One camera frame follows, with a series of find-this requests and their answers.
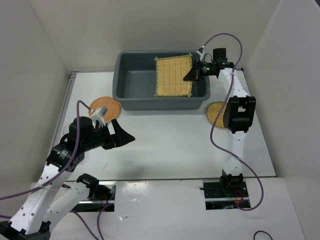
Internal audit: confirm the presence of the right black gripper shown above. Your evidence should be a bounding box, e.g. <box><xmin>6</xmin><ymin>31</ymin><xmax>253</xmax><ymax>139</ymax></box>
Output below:
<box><xmin>182</xmin><ymin>59</ymin><xmax>213</xmax><ymax>81</ymax></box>

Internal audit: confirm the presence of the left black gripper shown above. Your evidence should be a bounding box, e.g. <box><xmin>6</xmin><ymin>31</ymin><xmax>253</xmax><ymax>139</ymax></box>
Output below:
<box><xmin>82</xmin><ymin>118</ymin><xmax>136</xmax><ymax>151</ymax></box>

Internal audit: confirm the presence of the square bamboo mat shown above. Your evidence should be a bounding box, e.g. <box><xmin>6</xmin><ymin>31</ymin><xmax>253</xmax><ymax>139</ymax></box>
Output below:
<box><xmin>154</xmin><ymin>53</ymin><xmax>193</xmax><ymax>98</ymax></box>

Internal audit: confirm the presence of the orange round woven tray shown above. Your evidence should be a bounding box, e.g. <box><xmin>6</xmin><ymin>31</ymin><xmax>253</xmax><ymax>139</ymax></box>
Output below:
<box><xmin>89</xmin><ymin>96</ymin><xmax>121</xmax><ymax>123</ymax></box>

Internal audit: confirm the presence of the green-rimmed round bamboo tray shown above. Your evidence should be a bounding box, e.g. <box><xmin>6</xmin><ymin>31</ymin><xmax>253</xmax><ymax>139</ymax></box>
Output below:
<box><xmin>205</xmin><ymin>101</ymin><xmax>226</xmax><ymax>129</ymax></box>

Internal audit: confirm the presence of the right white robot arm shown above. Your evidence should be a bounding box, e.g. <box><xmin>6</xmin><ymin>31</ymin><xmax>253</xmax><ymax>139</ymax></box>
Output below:
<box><xmin>183</xmin><ymin>47</ymin><xmax>256</xmax><ymax>197</ymax></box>

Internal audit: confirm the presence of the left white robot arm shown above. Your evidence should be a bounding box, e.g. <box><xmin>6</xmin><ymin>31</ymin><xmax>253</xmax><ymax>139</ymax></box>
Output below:
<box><xmin>0</xmin><ymin>116</ymin><xmax>135</xmax><ymax>240</ymax></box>

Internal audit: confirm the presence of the grey plastic bin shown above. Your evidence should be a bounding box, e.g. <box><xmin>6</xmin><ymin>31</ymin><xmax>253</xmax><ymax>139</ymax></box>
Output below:
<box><xmin>112</xmin><ymin>50</ymin><xmax>211</xmax><ymax>111</ymax></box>

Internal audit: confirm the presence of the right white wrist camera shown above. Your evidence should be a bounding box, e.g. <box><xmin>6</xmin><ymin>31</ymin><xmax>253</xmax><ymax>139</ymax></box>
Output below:
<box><xmin>196</xmin><ymin>46</ymin><xmax>205</xmax><ymax>61</ymax></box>

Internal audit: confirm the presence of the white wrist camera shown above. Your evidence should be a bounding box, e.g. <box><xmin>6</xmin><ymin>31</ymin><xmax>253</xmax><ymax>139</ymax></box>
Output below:
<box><xmin>90</xmin><ymin>106</ymin><xmax>108</xmax><ymax>127</ymax></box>
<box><xmin>196</xmin><ymin>46</ymin><xmax>205</xmax><ymax>61</ymax></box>

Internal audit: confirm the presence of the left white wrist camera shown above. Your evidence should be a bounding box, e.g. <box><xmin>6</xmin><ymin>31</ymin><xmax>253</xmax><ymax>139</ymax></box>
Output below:
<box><xmin>90</xmin><ymin>106</ymin><xmax>108</xmax><ymax>127</ymax></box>

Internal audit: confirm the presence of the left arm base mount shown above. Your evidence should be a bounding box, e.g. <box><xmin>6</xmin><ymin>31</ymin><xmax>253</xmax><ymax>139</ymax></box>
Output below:
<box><xmin>72</xmin><ymin>181</ymin><xmax>116</xmax><ymax>213</ymax></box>

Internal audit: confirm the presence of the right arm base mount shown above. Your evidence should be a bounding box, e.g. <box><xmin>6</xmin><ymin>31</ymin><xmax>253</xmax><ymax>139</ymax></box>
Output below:
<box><xmin>199</xmin><ymin>179</ymin><xmax>251</xmax><ymax>210</ymax></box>

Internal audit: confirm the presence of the black cable on floor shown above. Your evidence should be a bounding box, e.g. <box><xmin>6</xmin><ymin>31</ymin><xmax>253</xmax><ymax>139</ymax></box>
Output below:
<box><xmin>253</xmin><ymin>230</ymin><xmax>274</xmax><ymax>240</ymax></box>

